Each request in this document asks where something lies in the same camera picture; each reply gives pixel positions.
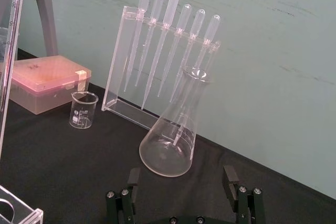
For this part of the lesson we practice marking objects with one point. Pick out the clear acrylic test tube rack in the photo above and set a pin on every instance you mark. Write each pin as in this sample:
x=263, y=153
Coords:
x=27, y=209

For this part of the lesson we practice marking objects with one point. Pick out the black table cloth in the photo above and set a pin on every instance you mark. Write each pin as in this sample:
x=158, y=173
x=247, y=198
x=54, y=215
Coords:
x=65, y=169

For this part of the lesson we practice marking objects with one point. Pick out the clear acrylic pipette rack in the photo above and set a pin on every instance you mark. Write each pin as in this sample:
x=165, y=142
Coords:
x=115, y=77

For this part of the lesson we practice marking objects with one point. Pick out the small clear glass beaker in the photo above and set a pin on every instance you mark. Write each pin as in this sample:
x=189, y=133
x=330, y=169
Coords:
x=82, y=113

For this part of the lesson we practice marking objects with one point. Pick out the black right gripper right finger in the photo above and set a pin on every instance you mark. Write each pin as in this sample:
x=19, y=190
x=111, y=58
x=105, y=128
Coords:
x=246, y=205

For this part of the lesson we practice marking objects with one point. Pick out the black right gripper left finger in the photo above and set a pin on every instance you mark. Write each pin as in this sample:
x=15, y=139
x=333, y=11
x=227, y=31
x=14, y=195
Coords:
x=123, y=205

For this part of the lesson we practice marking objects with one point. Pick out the glass thermometer with scale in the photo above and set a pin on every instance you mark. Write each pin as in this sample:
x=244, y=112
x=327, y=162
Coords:
x=11, y=32

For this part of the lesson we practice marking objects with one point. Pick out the small clear plastic pipette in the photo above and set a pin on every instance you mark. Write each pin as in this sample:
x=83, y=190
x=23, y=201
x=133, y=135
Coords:
x=212, y=28
x=184, y=15
x=197, y=22
x=156, y=6

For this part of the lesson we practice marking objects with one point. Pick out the beige tape strip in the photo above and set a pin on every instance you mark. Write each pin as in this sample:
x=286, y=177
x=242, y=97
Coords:
x=82, y=79

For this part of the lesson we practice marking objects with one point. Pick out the clear glass conical flask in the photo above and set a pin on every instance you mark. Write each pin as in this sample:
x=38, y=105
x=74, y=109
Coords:
x=168, y=155

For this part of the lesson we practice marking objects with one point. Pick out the pink translucent plastic box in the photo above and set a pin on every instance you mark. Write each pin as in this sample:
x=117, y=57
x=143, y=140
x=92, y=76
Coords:
x=44, y=79

